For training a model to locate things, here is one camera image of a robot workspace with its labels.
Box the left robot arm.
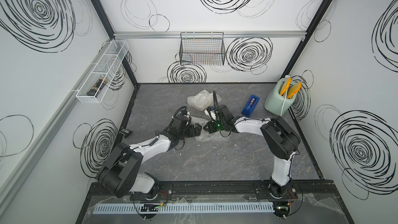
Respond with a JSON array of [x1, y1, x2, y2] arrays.
[[96, 110, 202, 200]]

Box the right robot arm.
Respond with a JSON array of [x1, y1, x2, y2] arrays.
[[203, 105, 301, 199]]

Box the blue tape dispenser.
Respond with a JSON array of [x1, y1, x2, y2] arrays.
[[241, 95, 260, 117]]

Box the small black box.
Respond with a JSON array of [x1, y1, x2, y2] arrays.
[[119, 129, 133, 139]]

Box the mint green toaster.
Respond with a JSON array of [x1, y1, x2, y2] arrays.
[[264, 77, 299, 116]]

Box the dark bottle in shelf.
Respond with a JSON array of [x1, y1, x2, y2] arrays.
[[86, 78, 108, 97]]

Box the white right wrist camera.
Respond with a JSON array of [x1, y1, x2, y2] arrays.
[[205, 106, 217, 122]]

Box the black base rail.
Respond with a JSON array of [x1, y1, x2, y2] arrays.
[[90, 178, 338, 201]]

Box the white toaster power cable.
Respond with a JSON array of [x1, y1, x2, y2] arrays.
[[279, 75, 293, 121]]

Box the black wire wall basket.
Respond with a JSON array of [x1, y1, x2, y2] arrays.
[[179, 37, 226, 66]]

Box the white wire wall shelf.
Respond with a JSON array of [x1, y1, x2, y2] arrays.
[[76, 40, 129, 104]]

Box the white slotted cable duct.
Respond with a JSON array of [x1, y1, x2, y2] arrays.
[[93, 202, 275, 214]]

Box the horizontal aluminium wall rail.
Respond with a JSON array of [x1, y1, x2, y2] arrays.
[[114, 31, 307, 39]]

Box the left wall aluminium rail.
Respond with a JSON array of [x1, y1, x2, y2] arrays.
[[1, 38, 114, 214]]

